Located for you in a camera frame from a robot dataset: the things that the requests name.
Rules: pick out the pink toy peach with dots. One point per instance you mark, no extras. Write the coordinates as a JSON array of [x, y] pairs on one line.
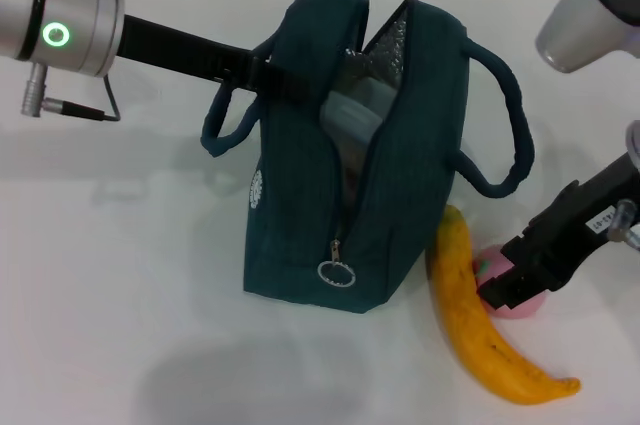
[[492, 265]]

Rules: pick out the clear box with blue lid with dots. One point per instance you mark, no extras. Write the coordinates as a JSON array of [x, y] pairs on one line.
[[355, 110]]

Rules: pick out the yellow banana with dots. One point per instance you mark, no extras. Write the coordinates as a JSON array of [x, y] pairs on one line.
[[465, 305]]

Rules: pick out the dark teal insulated bag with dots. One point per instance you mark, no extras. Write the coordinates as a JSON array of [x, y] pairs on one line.
[[400, 170]]

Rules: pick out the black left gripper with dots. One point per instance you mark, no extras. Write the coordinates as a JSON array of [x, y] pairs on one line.
[[175, 47]]

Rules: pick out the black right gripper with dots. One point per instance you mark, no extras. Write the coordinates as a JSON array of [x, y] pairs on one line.
[[585, 225]]

